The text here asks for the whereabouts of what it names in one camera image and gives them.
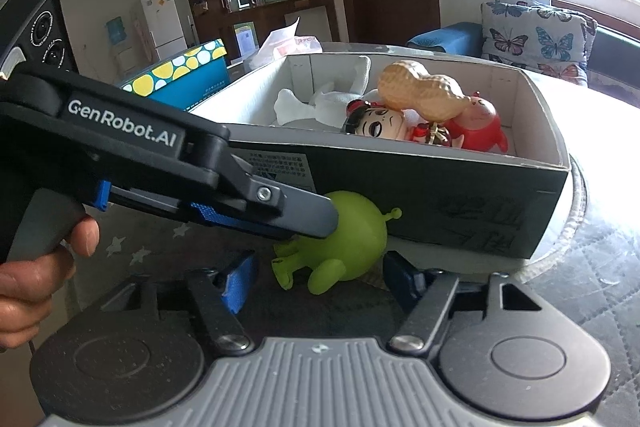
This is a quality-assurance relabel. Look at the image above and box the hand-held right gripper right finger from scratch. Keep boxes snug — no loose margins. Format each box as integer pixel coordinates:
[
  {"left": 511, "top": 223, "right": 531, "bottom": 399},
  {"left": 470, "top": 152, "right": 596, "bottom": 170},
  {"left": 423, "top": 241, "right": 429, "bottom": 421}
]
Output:
[{"left": 382, "top": 252, "right": 546, "bottom": 354}]

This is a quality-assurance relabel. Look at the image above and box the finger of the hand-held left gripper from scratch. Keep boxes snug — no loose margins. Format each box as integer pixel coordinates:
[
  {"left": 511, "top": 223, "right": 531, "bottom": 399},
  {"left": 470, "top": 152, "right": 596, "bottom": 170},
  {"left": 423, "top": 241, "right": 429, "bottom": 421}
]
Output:
[
  {"left": 107, "top": 187, "right": 301, "bottom": 242},
  {"left": 215, "top": 152, "right": 339, "bottom": 241}
]

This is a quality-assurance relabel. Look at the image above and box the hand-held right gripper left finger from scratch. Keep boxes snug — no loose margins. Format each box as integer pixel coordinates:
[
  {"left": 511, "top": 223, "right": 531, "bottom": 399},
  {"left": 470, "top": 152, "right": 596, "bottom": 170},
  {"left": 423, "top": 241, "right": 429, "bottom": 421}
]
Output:
[{"left": 97, "top": 251, "right": 259, "bottom": 354}]

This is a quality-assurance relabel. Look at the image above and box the green alien toy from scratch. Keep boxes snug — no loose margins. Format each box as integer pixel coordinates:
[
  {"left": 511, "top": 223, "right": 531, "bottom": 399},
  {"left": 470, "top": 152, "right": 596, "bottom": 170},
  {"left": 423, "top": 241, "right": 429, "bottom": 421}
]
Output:
[{"left": 271, "top": 190, "right": 404, "bottom": 296}]

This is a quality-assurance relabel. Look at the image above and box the black cardboard box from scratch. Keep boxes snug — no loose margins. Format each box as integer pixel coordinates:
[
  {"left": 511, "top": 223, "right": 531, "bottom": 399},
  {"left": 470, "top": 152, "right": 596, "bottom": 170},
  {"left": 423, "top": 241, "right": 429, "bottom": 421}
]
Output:
[{"left": 189, "top": 51, "right": 572, "bottom": 261}]

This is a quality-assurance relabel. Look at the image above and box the white plush doll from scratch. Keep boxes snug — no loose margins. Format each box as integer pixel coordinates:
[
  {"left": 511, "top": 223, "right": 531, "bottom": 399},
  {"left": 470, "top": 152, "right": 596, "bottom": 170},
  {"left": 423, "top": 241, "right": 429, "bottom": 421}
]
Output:
[{"left": 274, "top": 56, "right": 373, "bottom": 128}]

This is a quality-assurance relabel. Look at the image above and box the black-haired doll figure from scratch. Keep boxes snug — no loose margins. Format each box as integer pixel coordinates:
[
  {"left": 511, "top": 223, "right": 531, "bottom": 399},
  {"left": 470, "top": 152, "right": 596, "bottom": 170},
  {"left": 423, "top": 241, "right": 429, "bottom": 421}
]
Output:
[{"left": 341, "top": 99, "right": 454, "bottom": 148}]

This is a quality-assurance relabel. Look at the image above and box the tan peanut toy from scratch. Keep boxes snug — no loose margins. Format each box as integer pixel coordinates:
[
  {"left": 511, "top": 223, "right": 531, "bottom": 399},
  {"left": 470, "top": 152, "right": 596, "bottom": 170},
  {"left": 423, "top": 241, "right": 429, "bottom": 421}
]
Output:
[{"left": 377, "top": 60, "right": 472, "bottom": 126}]

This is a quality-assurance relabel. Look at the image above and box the red round toy figure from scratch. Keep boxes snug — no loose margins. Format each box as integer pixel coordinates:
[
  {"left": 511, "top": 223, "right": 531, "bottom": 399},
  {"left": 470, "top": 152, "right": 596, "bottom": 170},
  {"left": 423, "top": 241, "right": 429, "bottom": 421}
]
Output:
[{"left": 446, "top": 92, "right": 511, "bottom": 156}]

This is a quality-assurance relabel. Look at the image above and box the person's left hand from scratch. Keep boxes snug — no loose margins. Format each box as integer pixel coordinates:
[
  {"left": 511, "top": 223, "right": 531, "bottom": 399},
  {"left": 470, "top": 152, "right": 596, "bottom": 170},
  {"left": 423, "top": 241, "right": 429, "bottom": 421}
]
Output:
[{"left": 0, "top": 214, "right": 101, "bottom": 351}]

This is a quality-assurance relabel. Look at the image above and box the blue dotted box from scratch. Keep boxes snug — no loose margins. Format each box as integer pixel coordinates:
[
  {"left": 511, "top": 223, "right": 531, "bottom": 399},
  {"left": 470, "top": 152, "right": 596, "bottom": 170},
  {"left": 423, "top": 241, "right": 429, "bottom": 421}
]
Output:
[{"left": 119, "top": 39, "right": 231, "bottom": 114}]

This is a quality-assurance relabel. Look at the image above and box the light blue water jug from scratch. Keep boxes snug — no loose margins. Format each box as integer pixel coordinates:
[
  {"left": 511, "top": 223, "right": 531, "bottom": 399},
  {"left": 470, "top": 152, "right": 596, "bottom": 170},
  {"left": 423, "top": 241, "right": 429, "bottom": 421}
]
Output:
[{"left": 104, "top": 17, "right": 129, "bottom": 46}]

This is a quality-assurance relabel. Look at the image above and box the white fridge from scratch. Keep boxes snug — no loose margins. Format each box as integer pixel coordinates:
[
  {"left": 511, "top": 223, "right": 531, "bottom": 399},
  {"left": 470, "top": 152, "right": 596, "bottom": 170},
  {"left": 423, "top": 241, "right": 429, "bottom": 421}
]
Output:
[{"left": 139, "top": 0, "right": 189, "bottom": 61}]

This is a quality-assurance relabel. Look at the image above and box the green white sign card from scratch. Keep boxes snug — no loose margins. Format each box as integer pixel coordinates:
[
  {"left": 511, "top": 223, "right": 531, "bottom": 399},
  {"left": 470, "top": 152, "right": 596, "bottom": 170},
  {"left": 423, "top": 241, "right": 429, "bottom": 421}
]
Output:
[{"left": 233, "top": 22, "right": 259, "bottom": 58}]

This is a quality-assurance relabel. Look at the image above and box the pink tissue pack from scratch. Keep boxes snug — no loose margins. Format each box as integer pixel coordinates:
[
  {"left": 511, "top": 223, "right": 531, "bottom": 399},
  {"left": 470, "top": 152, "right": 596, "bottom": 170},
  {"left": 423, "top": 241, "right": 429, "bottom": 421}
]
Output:
[{"left": 248, "top": 17, "right": 322, "bottom": 70}]

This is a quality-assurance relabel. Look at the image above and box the round black hotplate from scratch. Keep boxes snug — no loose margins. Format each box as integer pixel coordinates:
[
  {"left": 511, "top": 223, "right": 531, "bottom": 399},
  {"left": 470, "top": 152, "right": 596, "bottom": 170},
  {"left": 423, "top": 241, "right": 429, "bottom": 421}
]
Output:
[{"left": 566, "top": 157, "right": 592, "bottom": 255}]

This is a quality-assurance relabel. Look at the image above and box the blue sofa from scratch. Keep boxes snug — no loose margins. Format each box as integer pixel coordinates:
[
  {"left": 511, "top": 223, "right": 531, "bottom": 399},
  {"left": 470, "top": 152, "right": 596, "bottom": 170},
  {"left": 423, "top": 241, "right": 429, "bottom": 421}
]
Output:
[{"left": 405, "top": 22, "right": 484, "bottom": 58}]

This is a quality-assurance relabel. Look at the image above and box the butterfly print pillow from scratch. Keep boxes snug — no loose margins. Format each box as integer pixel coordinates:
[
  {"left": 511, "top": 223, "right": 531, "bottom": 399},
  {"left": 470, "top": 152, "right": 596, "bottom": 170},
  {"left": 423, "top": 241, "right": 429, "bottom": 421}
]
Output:
[
  {"left": 480, "top": 2, "right": 589, "bottom": 86},
  {"left": 495, "top": 0, "right": 599, "bottom": 54}
]

